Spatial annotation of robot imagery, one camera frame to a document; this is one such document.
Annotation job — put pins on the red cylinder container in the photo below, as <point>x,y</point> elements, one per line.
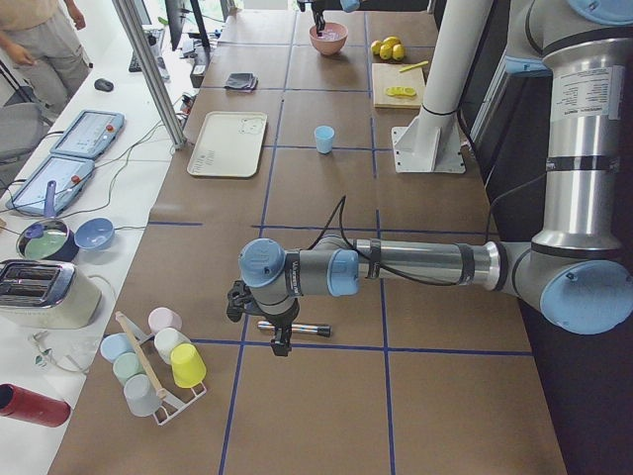
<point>27,406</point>

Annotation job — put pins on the yellow knife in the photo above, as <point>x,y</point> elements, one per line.
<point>410,67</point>

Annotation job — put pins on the green cup on rack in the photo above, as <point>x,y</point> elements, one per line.
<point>126,366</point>

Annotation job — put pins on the striped metal muddler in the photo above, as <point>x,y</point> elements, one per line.
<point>324,330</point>

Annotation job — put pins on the blue saucepan with handle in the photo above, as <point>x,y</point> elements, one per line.
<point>50,238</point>

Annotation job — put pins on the pink bowl with ice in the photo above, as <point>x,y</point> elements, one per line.
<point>330,40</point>

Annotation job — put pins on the wooden cutting board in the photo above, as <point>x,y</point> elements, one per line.
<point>387,75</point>

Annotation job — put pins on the cream toaster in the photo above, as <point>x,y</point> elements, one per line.
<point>51,295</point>

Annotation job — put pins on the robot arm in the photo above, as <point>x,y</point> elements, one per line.
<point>426,201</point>
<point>347,6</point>

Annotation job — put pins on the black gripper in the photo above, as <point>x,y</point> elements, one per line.
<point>317,12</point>
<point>283,317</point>

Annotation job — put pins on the whole yellow lemon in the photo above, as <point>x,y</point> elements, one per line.
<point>391,41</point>

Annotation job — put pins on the light blue rack cup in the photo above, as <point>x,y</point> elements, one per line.
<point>114,345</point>

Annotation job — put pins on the black computer mouse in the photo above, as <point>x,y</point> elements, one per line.
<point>104,85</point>

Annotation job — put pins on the light blue plastic cup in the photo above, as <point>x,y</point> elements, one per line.
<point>324,137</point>

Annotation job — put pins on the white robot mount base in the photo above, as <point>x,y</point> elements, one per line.
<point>431,143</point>

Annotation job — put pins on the grey cup on rack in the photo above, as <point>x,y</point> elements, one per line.
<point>141,396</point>

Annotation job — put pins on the white cup on rack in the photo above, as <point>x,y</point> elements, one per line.
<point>166,340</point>

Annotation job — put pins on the blue teach pendant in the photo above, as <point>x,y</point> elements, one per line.
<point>71,174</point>
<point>90,134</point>

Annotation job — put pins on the person in beige clothes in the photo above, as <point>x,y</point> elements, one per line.
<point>40,39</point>

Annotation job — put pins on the white wire cup rack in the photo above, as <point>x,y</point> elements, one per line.
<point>171,404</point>

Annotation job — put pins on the grey folded cloth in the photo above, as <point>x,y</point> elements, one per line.
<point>241,82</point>

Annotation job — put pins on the blue bowl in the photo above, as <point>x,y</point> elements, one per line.
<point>95,234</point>

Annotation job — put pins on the blue teach pendant near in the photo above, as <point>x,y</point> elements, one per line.
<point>71,174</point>

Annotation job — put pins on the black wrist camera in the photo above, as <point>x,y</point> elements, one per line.
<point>240,301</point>

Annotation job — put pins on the pink cup on rack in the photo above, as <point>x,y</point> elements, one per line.
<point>161,318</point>

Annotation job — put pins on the grey office chair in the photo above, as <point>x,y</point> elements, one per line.
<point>23,126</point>

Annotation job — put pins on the cream bear serving tray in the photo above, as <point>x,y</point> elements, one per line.
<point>228,145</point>

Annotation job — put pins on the yellow cup on rack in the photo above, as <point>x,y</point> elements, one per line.
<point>188,367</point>

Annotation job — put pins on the blue teach pendant far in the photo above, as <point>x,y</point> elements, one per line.
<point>90,134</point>

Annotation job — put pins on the aluminium frame post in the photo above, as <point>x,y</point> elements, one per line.
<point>130,21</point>

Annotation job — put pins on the lemon slice on board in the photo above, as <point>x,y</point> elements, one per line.
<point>394,91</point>

